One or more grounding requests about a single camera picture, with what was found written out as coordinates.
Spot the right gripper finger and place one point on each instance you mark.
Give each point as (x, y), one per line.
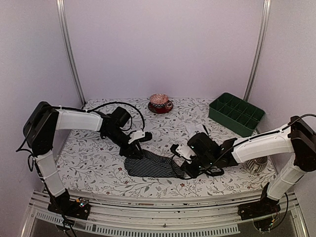
(214, 171)
(188, 169)

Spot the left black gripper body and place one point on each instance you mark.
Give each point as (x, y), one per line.
(115, 136)

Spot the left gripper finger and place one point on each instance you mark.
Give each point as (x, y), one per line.
(135, 153)
(147, 137)

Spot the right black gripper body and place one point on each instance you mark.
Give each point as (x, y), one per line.
(205, 161)

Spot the navy striped underwear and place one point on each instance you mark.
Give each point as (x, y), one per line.
(153, 166)

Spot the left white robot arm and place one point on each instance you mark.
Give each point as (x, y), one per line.
(45, 120)

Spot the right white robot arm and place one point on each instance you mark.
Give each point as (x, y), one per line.
(296, 138)

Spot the white black-trimmed underwear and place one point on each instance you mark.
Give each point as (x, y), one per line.
(193, 129)

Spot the dark red saucer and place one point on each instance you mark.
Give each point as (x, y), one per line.
(160, 108)

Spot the red patterned bowl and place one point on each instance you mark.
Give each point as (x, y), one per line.
(158, 100)

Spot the striped glass mug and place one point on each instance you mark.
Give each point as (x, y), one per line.
(257, 165)

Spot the floral tablecloth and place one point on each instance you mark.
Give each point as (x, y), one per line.
(91, 164)

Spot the green divided organizer tray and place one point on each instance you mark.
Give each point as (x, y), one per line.
(235, 114)

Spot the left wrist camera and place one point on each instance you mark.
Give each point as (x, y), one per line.
(136, 135)

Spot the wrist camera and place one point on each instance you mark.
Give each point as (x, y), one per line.
(136, 135)
(182, 151)

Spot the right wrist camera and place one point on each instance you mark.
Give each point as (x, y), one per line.
(182, 151)

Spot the front aluminium rail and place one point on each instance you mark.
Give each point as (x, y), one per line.
(118, 216)

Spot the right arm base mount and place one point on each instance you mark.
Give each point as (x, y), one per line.
(264, 206)

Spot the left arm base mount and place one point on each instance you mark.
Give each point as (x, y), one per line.
(79, 208)

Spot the left aluminium frame post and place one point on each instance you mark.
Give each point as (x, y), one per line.
(69, 52)

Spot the aluminium frame post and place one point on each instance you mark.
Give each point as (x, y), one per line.
(69, 52)
(259, 47)

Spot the right aluminium frame post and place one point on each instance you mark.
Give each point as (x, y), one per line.
(259, 47)

